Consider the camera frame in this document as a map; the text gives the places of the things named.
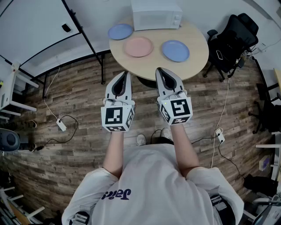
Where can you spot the purple and white box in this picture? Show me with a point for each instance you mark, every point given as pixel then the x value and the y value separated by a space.
pixel 264 163

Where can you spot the person's black trousers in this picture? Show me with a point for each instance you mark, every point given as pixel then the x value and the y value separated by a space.
pixel 163 140

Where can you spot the black whiteboard eraser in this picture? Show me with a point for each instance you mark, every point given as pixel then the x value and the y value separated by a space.
pixel 66 27

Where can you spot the grey round device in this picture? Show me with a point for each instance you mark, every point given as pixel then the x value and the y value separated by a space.
pixel 8 139

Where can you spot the pink plate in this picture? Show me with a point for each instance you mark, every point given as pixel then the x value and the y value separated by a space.
pixel 138 46

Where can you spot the person's right white shoe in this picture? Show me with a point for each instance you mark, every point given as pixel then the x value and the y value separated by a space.
pixel 166 133

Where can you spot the person's left forearm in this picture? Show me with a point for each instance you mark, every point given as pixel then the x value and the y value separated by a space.
pixel 114 153

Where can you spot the smartphone with white edge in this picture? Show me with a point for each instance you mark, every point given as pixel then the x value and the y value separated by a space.
pixel 219 55

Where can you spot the blue plate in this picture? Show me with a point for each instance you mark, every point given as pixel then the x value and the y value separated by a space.
pixel 175 51
pixel 120 31

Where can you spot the whiteboard on black stand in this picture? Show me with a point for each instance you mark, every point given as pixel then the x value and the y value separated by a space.
pixel 33 26

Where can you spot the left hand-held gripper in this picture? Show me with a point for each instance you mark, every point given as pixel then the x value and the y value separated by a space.
pixel 114 114

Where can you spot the person's left white shoe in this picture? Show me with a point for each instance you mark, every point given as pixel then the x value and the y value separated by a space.
pixel 141 140

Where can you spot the white microwave oven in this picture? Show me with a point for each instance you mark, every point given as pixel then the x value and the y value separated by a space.
pixel 153 17

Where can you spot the person's white shoe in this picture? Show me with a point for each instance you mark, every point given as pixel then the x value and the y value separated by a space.
pixel 166 133
pixel 141 140

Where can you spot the black bag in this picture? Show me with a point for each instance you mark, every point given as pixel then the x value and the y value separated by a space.
pixel 261 185

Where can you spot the white power strip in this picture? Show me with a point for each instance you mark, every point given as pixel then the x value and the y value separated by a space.
pixel 220 136
pixel 61 124

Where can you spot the person's white t-shirt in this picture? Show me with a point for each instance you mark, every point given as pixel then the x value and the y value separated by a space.
pixel 153 186

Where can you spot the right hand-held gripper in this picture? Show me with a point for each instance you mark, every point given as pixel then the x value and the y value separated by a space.
pixel 179 107

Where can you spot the person's right forearm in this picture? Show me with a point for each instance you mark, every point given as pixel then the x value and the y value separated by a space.
pixel 184 149

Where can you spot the black office chair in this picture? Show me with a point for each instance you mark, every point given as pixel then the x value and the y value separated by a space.
pixel 270 114
pixel 237 35

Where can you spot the white shelf unit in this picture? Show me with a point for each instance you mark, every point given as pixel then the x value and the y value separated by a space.
pixel 5 94

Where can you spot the white desk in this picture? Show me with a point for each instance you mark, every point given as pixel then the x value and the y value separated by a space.
pixel 277 153

